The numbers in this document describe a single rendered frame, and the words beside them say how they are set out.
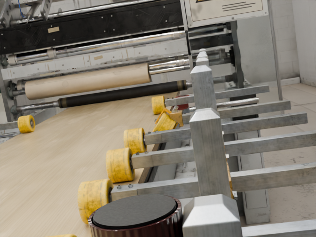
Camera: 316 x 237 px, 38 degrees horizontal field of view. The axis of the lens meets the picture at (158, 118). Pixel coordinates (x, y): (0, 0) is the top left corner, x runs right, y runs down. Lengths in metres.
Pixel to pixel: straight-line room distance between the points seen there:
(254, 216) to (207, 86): 2.33
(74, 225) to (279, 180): 0.39
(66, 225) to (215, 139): 0.47
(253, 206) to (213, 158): 2.51
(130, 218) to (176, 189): 0.57
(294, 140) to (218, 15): 1.78
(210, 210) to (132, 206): 0.05
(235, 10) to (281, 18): 6.79
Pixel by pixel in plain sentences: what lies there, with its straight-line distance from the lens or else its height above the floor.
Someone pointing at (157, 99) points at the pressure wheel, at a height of 0.97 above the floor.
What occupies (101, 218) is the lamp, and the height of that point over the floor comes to 1.11.
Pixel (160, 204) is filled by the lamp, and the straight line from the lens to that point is 0.30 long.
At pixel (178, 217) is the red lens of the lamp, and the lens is 0.29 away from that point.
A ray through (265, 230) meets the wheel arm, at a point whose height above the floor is 0.96.
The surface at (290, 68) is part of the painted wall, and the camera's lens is 9.64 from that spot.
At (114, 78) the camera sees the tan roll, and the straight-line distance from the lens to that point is 2.88.
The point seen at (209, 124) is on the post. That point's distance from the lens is 0.52.
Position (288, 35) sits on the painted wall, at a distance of 9.60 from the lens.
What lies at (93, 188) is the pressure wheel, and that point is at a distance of 0.86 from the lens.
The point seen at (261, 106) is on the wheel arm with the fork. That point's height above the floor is 0.96.
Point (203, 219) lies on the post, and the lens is 0.28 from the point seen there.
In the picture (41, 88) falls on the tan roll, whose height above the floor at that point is 1.05.
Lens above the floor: 1.21
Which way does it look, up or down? 9 degrees down
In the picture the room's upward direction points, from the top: 9 degrees counter-clockwise
